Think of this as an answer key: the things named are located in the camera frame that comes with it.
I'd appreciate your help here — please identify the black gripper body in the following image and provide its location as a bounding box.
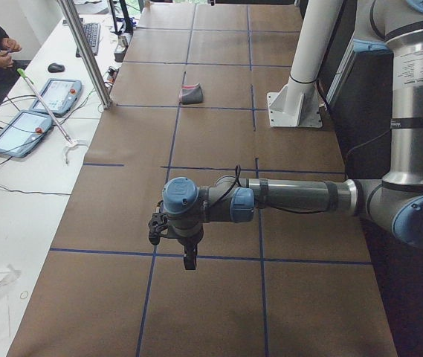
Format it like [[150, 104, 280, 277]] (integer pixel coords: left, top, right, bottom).
[[148, 202, 204, 246]]

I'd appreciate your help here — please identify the pink and grey towel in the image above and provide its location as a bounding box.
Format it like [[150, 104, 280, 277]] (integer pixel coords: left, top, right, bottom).
[[178, 83, 204, 105]]

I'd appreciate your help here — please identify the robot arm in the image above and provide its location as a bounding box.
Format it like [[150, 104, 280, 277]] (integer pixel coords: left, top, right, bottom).
[[149, 1, 423, 270]]

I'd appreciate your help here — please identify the rubber band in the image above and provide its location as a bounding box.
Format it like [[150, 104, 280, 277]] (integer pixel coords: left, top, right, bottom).
[[19, 291, 29, 300]]

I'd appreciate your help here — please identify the upper teach pendant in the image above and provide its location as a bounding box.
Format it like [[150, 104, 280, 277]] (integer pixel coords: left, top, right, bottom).
[[40, 78, 83, 118]]

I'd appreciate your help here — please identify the teach pendant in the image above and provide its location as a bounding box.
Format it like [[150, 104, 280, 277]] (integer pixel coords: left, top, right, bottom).
[[0, 110, 53, 158], [40, 78, 83, 118]]

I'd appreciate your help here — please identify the lower teach pendant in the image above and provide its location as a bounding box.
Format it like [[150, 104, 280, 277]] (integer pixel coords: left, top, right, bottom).
[[0, 110, 53, 158]]

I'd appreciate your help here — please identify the black computer mouse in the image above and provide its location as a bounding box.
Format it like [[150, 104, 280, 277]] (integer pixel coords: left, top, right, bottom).
[[48, 62, 65, 73]]

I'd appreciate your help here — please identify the black keyboard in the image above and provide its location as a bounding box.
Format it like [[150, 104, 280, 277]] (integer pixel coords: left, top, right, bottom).
[[83, 22, 101, 56]]

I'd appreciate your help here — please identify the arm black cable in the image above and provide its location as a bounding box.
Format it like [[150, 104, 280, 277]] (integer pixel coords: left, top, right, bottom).
[[207, 164, 323, 215]]

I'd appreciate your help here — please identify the green handled grabber stick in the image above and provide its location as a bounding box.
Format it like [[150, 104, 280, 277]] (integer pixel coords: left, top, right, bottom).
[[17, 69, 89, 165]]

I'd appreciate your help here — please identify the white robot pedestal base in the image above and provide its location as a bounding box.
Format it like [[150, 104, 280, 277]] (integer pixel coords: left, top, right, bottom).
[[268, 1, 322, 128]]

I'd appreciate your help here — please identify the aluminium frame post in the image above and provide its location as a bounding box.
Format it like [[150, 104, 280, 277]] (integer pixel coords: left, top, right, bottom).
[[58, 0, 112, 110]]

